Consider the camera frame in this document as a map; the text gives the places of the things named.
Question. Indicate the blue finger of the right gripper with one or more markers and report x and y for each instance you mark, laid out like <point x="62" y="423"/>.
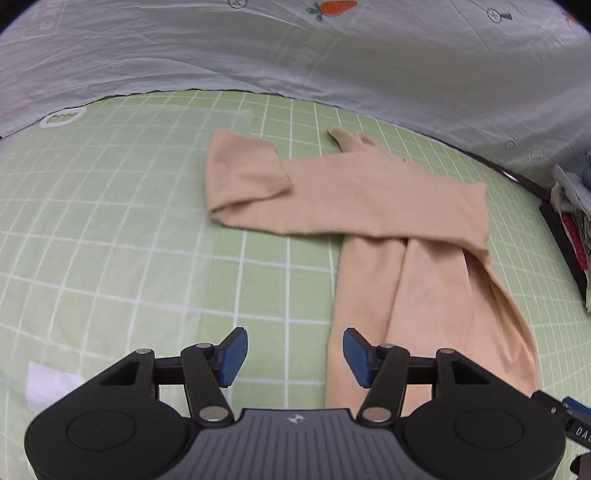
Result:
<point x="576" y="406"/>

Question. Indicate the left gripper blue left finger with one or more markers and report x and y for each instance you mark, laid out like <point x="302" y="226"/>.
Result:
<point x="207" y="370"/>

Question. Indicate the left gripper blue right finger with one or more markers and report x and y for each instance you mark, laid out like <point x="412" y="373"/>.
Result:
<point x="381" y="370"/>

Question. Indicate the beige long sleeve shirt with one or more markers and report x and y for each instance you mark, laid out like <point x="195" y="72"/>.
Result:
<point x="414" y="270"/>

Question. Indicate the green grid cutting mat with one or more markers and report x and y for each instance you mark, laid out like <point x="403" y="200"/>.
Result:
<point x="285" y="286"/>

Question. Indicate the large white tape patch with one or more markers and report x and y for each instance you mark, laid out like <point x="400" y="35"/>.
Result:
<point x="45" y="385"/>

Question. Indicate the folded red garment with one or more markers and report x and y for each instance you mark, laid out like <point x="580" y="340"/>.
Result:
<point x="575" y="239"/>

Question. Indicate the folded black garment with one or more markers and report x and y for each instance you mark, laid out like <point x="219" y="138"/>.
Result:
<point x="573" y="255"/>

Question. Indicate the folded grey sweatshirt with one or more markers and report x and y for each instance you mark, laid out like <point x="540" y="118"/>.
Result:
<point x="569" y="193"/>

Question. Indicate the folded blue denim jeans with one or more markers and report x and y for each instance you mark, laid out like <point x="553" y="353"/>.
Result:
<point x="586" y="173"/>

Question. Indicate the grey printed backdrop sheet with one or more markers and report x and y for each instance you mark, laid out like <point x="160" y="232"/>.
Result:
<point x="506" y="80"/>

